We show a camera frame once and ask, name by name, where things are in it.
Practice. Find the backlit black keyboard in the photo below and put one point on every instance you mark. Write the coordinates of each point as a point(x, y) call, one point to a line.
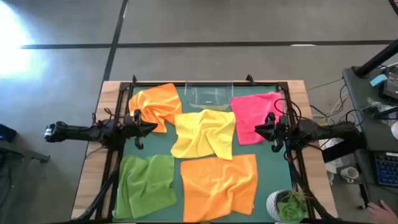
point(387, 169)

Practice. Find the green table mat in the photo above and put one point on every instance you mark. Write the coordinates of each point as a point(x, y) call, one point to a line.
point(155, 144)

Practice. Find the green microfiber towel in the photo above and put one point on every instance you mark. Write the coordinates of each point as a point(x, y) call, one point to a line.
point(146, 186)

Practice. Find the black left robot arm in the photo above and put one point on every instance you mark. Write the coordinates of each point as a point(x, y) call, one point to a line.
point(77, 131)

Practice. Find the black stand pole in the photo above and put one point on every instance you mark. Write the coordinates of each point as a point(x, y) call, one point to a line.
point(377, 59)

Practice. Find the succulent in white pot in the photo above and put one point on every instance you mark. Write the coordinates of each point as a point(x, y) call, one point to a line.
point(290, 211)

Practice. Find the white plastic bag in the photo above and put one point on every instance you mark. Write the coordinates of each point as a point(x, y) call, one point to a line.
point(330, 143)

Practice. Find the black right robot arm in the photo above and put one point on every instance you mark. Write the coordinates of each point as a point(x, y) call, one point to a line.
point(326, 130)

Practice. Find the black metal frame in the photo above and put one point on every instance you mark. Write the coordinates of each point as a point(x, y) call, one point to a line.
point(124, 87)

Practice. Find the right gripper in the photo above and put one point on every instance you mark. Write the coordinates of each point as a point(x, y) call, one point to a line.
point(281, 130)

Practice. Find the pink microfiber towel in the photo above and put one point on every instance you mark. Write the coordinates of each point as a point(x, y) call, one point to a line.
point(248, 118)

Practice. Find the clear plastic bin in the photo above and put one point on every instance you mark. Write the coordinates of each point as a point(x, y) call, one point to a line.
point(208, 93)

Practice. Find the grey side desk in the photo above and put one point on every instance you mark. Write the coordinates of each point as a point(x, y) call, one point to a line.
point(377, 137)

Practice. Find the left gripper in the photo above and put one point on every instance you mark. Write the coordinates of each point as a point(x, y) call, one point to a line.
point(130, 129)

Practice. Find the black electronic box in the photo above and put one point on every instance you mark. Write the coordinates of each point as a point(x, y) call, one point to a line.
point(391, 85)

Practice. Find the clear plastic wrapper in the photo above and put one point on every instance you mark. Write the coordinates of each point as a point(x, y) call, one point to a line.
point(377, 107)

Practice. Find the grey metal stand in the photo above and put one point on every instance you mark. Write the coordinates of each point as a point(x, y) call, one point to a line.
point(25, 154)

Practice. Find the white mug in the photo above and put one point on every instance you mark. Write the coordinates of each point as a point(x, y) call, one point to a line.
point(350, 173)

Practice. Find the black flat bar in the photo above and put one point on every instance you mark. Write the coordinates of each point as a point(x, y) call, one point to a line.
point(345, 149)

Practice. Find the light blue card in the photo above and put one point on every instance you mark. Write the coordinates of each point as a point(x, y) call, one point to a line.
point(378, 80)

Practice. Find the orange microfiber towel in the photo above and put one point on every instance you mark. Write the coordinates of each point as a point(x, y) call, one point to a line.
point(217, 186)
point(158, 102)

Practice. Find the black box with blue light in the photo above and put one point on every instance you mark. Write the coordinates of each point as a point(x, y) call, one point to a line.
point(7, 133)

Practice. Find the white round object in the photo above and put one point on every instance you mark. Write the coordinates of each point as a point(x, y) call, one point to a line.
point(395, 130)

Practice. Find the person's hand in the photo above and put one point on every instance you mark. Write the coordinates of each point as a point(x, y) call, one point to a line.
point(381, 214)

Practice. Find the yellow microfiber towel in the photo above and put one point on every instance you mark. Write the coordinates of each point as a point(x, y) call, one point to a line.
point(202, 133)

